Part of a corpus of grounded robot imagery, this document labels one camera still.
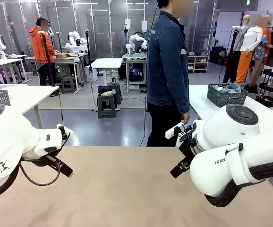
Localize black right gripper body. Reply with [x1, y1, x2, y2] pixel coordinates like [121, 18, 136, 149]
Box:
[178, 138, 197, 170]

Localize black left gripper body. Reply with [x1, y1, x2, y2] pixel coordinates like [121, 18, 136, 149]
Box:
[22, 154, 64, 171]

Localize dark grey towel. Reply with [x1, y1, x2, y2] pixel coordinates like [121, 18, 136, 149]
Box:
[221, 83, 242, 95]

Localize person's right forearm denim sleeve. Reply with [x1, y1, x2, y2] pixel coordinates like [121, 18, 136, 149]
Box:
[173, 78, 190, 114]

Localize white table with rounded edge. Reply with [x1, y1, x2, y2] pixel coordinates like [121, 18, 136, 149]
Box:
[188, 84, 273, 122]

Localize white rectangular table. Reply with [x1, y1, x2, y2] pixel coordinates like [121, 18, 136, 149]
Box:
[0, 84, 60, 130]

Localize grey plastic stool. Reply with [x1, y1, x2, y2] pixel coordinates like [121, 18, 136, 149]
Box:
[107, 82, 122, 105]
[60, 75, 77, 95]
[97, 93, 117, 119]

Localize person in denim jacket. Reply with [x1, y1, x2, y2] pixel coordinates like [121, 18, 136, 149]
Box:
[145, 0, 194, 147]

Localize white shelf rack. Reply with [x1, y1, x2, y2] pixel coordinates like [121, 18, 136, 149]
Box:
[187, 54, 210, 73]

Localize dark and beige clothes pile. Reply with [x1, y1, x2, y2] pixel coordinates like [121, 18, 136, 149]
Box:
[97, 85, 115, 97]

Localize black bags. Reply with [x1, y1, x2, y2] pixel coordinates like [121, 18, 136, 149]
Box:
[209, 46, 227, 66]

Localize grey-framed workbench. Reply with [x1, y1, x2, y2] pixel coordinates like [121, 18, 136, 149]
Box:
[25, 55, 83, 92]

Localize mannequin in grey top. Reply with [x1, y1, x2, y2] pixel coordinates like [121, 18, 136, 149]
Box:
[222, 15, 250, 83]

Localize black tripod pole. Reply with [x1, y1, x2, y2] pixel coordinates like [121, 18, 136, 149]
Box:
[37, 30, 57, 87]

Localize cardboard box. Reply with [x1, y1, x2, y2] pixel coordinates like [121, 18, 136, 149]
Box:
[55, 52, 77, 59]

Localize robot cart with computer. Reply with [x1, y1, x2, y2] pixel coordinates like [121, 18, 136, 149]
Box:
[122, 53, 149, 93]

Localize black trolley cart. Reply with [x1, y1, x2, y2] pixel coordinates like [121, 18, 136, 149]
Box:
[254, 68, 273, 108]

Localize small white desk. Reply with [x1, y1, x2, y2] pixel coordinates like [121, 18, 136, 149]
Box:
[91, 58, 123, 112]

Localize person in orange hoodie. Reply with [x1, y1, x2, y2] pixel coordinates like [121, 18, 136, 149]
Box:
[28, 17, 60, 86]

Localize black upright stand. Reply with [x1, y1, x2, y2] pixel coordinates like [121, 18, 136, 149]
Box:
[84, 29, 94, 83]

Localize mannequin in white top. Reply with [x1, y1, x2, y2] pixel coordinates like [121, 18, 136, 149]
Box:
[235, 14, 264, 85]

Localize mannequin in orange shirt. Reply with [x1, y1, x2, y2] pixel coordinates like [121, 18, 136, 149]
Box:
[248, 14, 273, 88]

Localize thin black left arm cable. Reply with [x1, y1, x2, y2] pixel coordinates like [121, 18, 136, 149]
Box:
[19, 163, 61, 186]

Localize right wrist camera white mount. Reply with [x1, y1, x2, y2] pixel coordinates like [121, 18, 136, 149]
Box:
[165, 122, 194, 142]

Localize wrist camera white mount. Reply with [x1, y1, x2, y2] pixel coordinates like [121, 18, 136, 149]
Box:
[56, 123, 75, 140]
[165, 122, 194, 142]

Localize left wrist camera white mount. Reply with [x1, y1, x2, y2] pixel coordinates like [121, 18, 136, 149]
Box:
[56, 123, 75, 140]

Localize black braided right arm hose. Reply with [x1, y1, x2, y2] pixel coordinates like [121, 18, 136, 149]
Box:
[204, 159, 273, 208]

